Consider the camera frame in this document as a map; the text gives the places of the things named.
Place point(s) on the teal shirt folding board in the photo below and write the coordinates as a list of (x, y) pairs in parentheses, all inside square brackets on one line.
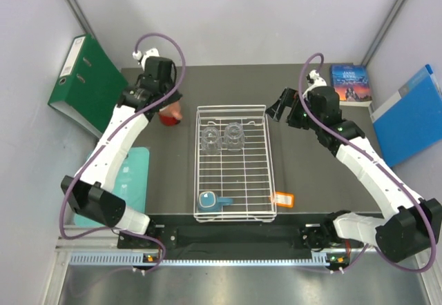
[(132, 178)]

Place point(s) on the orange tag card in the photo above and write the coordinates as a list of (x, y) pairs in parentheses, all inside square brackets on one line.
[(285, 200)]

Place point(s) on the clear glass right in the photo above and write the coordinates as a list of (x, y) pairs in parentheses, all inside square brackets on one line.
[(234, 137)]

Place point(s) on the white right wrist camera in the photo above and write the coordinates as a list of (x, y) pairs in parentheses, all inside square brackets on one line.
[(314, 80)]

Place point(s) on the Jane Eyre paperback book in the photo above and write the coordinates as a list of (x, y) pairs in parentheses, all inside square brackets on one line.
[(351, 82)]

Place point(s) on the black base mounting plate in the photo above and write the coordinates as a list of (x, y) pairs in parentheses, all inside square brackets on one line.
[(184, 237)]

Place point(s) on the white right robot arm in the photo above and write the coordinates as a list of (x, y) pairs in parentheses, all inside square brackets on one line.
[(409, 224)]

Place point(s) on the clear glass left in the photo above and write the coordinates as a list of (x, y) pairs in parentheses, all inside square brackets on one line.
[(211, 141)]

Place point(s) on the blue mug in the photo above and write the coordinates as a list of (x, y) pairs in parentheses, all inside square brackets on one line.
[(209, 202)]

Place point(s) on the red mug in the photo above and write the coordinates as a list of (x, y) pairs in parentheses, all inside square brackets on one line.
[(168, 120)]

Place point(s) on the blue folder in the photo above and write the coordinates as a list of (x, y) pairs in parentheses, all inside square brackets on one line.
[(410, 120)]

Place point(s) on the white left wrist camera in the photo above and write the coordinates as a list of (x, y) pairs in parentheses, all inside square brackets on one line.
[(141, 57)]

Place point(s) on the aluminium rail frame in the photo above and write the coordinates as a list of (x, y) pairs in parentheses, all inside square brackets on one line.
[(187, 262)]

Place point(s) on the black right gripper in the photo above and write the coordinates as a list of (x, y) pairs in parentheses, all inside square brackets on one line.
[(289, 98)]

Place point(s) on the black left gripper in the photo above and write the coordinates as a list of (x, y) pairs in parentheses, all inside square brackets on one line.
[(173, 99)]

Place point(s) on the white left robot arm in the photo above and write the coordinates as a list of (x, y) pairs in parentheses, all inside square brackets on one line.
[(90, 192)]

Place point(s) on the white wire dish rack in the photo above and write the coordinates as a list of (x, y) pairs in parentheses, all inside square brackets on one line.
[(245, 175)]

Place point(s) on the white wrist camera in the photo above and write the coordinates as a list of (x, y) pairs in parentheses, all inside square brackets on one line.
[(141, 57), (314, 80)]

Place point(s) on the pink floral mug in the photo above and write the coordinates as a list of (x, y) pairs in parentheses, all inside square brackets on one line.
[(172, 110)]

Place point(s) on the green lever arch binder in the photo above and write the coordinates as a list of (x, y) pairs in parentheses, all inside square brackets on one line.
[(88, 86)]

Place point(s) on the clear glass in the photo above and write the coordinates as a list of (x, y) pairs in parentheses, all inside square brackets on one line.
[(211, 141), (234, 137)]

